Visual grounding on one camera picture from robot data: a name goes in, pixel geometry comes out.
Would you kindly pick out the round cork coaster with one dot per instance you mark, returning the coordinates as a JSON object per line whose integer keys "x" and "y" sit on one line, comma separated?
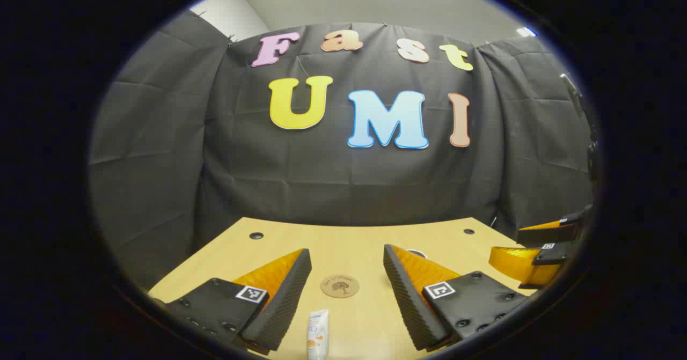
{"x": 340, "y": 286}

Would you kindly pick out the ceiling light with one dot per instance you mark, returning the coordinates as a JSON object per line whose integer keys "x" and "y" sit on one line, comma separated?
{"x": 527, "y": 31}

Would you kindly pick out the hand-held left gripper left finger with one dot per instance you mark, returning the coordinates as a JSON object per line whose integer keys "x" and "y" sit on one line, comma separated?
{"x": 284, "y": 301}

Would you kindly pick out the white toothpaste tube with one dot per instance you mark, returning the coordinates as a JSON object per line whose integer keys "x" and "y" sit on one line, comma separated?
{"x": 318, "y": 333}

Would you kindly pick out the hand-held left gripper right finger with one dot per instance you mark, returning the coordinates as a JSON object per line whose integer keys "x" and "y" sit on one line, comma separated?
{"x": 408, "y": 301}

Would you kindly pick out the light wooden desktop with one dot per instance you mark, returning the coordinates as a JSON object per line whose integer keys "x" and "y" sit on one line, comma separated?
{"x": 343, "y": 244}

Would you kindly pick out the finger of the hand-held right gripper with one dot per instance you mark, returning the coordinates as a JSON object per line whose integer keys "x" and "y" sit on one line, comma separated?
{"x": 547, "y": 234}
{"x": 515, "y": 266}

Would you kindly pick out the black backdrop cloth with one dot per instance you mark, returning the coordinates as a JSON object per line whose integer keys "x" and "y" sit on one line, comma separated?
{"x": 322, "y": 183}

